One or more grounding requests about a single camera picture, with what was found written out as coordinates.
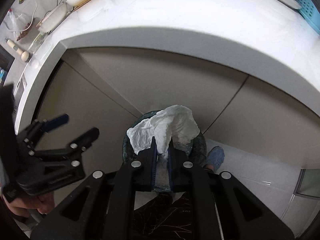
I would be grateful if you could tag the wooden handle brush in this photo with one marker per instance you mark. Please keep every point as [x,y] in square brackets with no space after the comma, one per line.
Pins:
[24,55]

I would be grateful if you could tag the clear glass dish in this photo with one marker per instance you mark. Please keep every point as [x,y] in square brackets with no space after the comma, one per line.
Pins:
[37,42]

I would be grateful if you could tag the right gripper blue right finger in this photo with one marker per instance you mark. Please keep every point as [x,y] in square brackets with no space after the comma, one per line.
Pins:
[170,165]

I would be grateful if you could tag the white tissue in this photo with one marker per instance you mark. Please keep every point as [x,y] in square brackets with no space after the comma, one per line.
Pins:
[175,123]

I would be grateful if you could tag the person's blue shoe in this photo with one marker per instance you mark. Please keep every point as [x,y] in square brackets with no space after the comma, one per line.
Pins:
[214,159]

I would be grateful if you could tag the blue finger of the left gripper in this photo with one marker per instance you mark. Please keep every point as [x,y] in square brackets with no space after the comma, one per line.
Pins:
[37,128]
[77,143]

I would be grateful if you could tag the clear bubble wrap sheet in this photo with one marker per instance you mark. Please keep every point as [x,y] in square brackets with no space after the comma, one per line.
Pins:
[162,181]

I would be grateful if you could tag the blue plastic utensil holder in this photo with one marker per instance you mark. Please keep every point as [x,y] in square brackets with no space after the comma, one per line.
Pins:
[310,14]

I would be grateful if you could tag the clear plastic bag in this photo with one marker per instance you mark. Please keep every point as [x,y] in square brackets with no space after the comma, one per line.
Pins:
[18,23]

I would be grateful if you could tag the person's left hand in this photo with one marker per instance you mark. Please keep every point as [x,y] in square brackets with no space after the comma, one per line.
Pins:
[44,204]

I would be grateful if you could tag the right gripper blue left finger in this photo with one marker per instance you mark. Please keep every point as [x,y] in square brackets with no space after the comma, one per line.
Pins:
[152,164]

